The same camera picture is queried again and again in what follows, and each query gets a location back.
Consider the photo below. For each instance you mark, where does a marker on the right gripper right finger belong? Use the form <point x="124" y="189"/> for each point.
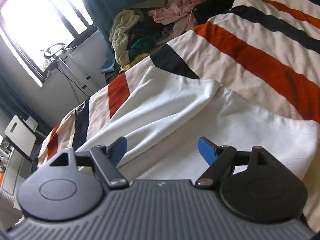
<point x="219" y="159"/>

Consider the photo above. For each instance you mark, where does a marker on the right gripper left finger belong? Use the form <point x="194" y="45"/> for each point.
<point x="105" y="159"/>

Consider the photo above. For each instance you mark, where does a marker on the white zip jacket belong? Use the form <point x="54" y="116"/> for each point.
<point x="164" y="117"/>

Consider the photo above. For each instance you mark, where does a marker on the dark clothes pile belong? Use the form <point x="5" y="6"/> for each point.
<point x="147" y="35"/>

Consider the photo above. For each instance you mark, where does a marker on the white dressing table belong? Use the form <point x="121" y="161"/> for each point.
<point x="15" y="168"/>

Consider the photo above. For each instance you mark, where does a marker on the white chair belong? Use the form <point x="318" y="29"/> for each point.
<point x="22" y="135"/>

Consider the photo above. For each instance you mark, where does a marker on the left teal curtain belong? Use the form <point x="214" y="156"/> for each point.
<point x="12" y="104"/>

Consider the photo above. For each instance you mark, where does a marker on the striped bed blanket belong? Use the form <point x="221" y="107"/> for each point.
<point x="267" y="51"/>

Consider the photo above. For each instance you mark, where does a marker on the pale green knit garment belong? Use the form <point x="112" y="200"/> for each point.
<point x="119" y="37"/>

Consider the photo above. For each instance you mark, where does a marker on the pink garment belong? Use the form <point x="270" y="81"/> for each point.
<point x="178" y="12"/>

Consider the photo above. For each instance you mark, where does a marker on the window with dark frame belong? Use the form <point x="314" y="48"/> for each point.
<point x="32" y="26"/>

